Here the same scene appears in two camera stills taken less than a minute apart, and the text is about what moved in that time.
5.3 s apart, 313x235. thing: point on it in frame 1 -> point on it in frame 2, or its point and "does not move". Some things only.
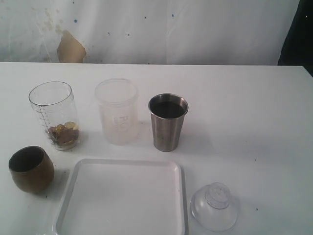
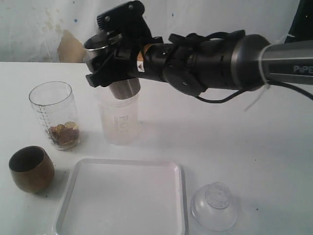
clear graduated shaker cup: [54, 104] does not move
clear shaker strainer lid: [214, 208] does not move
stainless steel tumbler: [167, 111] -> [97, 46]
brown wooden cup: [32, 169] does not move
